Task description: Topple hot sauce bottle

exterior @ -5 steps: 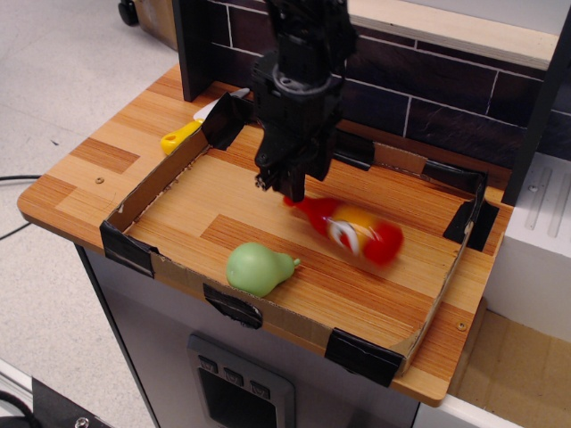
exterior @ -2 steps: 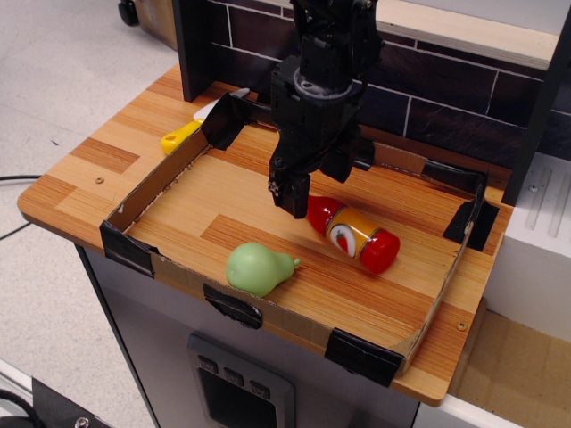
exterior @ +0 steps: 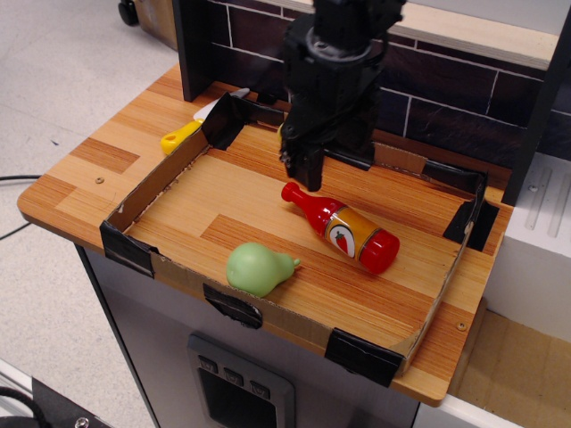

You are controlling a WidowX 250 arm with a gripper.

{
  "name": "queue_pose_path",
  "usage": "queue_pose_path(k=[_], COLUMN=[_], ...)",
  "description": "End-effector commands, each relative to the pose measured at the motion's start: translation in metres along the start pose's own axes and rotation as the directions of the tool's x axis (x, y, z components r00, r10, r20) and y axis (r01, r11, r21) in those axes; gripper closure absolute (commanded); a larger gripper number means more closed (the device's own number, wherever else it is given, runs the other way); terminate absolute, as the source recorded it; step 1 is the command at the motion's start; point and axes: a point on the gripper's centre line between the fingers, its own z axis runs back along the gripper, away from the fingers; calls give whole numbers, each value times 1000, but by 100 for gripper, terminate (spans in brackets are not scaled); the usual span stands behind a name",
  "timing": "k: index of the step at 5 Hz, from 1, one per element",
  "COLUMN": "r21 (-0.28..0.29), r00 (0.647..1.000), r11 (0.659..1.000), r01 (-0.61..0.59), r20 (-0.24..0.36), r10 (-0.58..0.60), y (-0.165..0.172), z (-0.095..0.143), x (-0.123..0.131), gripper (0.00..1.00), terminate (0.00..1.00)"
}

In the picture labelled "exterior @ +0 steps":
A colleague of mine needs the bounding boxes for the black cable bottom left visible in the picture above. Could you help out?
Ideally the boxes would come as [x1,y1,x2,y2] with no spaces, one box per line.
[0,386,44,428]

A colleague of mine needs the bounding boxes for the grey oven control panel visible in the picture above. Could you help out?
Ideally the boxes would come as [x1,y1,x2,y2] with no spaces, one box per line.
[186,334,296,428]

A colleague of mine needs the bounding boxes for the black vertical post right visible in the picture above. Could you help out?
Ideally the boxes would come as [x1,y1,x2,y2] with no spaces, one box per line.
[501,12,570,206]

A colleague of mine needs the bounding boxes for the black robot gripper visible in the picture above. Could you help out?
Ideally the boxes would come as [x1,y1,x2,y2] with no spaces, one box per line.
[280,15,382,192]

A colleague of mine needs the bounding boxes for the black caster wheel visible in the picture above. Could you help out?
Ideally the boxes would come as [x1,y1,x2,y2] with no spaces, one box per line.
[118,0,138,27]

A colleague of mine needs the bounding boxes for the red hot sauce bottle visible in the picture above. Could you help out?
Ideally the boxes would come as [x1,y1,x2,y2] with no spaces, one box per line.
[281,183,400,275]

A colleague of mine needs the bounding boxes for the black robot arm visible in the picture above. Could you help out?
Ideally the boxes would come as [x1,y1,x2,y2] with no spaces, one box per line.
[279,1,404,192]

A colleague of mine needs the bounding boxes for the wooden shelf ledge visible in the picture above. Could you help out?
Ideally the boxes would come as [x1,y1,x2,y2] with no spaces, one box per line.
[391,3,559,70]

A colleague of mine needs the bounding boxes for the black vertical post left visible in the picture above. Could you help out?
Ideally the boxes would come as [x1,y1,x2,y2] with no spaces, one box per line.
[172,0,229,102]

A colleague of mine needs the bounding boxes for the white toy sink counter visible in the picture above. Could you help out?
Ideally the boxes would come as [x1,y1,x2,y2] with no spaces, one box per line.
[484,153,571,342]

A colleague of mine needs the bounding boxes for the black cable on floor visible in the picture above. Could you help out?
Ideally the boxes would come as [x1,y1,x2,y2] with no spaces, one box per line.
[0,174,42,242]

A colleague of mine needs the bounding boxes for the green toy pear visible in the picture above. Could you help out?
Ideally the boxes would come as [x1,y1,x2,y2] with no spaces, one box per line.
[226,243,301,298]

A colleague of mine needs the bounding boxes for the black vertical post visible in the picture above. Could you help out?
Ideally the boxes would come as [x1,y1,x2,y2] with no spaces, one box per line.
[172,0,229,102]
[501,12,570,206]

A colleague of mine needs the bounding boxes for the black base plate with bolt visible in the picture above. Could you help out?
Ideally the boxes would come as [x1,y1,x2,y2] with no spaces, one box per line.
[31,378,110,428]

